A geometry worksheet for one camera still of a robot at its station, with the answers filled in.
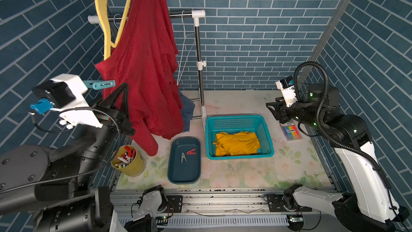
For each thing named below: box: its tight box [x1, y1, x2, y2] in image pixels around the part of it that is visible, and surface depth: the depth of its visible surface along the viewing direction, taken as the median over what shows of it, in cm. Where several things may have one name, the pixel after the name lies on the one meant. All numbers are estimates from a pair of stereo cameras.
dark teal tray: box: [167, 136, 202, 185], surface depth 88 cm
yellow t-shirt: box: [212, 131, 261, 157], surface depth 86 cm
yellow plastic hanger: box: [94, 0, 131, 61], surface depth 29 cm
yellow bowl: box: [110, 144, 145, 177], surface depth 78 cm
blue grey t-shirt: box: [179, 90, 196, 133], surface depth 106 cm
